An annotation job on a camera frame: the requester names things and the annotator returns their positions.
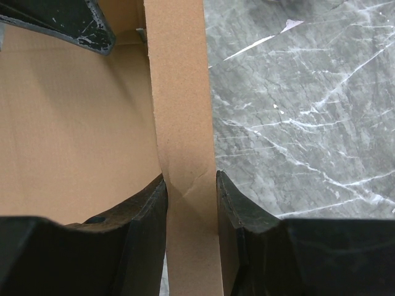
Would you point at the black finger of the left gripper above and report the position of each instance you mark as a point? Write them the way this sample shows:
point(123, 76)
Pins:
point(79, 22)

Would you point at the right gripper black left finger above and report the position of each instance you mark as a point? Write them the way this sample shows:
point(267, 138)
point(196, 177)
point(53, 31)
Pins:
point(117, 252)

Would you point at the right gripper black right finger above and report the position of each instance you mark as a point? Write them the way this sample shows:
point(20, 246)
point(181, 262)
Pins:
point(263, 255)

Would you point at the brown cardboard box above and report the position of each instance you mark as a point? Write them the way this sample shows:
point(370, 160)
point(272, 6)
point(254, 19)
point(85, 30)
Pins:
point(81, 132)

